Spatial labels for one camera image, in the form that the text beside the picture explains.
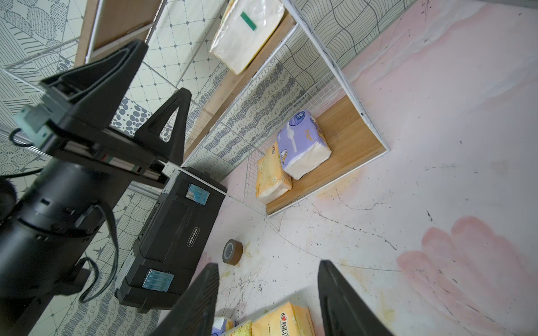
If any white wire wooden shelf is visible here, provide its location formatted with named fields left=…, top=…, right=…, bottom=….
left=1, top=1, right=412, bottom=216

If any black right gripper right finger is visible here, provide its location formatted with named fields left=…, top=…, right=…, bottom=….
left=317, top=260, right=392, bottom=336

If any brown tape roll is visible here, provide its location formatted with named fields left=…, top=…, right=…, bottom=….
left=222, top=239, right=244, bottom=266

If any purple tissue pack bottom shelf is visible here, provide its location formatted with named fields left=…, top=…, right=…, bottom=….
left=277, top=110, right=332, bottom=180

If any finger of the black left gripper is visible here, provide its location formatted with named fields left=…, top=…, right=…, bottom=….
left=134, top=88, right=192, bottom=165
left=40, top=39, right=148, bottom=130

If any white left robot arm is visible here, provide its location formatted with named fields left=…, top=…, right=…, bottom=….
left=1, top=39, right=191, bottom=335

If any green tissue pack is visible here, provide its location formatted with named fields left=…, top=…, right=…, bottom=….
left=222, top=321, right=252, bottom=336
left=210, top=0, right=284, bottom=75

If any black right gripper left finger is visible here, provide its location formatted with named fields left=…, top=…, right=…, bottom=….
left=151, top=263, right=219, bottom=336

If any yellow tissue pack bottom shelf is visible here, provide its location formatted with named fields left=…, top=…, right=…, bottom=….
left=255, top=141, right=292, bottom=204

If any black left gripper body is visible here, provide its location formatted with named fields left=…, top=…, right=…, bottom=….
left=15, top=92, right=168, bottom=188

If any pink floral table mat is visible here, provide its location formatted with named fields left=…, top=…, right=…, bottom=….
left=200, top=1, right=537, bottom=335

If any purple dog tissue pack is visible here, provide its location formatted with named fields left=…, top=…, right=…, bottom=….
left=211, top=316, right=235, bottom=336

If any black plastic toolbox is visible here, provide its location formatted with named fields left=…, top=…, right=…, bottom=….
left=114, top=167, right=227, bottom=314

